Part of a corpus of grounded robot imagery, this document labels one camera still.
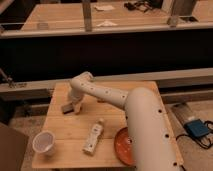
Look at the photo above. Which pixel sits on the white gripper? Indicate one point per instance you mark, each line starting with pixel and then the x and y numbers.
pixel 75 107

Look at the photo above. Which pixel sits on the dark grey eraser block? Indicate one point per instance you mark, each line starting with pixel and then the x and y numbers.
pixel 66 109

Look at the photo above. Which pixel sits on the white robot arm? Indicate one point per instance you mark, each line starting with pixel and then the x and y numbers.
pixel 152 147

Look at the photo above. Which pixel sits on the white ceramic cup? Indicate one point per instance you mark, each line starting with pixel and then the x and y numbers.
pixel 44 143

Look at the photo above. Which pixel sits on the white plastic bottle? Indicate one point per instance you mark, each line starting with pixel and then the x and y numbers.
pixel 93 137

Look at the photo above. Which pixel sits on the orange ribbed plate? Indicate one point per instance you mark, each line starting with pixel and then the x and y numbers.
pixel 122 147

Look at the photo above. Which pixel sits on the white crumpled paper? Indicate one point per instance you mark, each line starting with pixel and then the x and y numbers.
pixel 107 23

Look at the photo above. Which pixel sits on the white paper on far table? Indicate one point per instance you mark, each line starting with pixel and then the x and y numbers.
pixel 104 7

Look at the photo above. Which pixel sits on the black objects on far table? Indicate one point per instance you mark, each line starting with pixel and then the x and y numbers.
pixel 140 5

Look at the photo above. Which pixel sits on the blue electronic box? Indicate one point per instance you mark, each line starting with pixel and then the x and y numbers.
pixel 196 129

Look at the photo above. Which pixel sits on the metal post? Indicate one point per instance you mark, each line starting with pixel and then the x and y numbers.
pixel 87 15

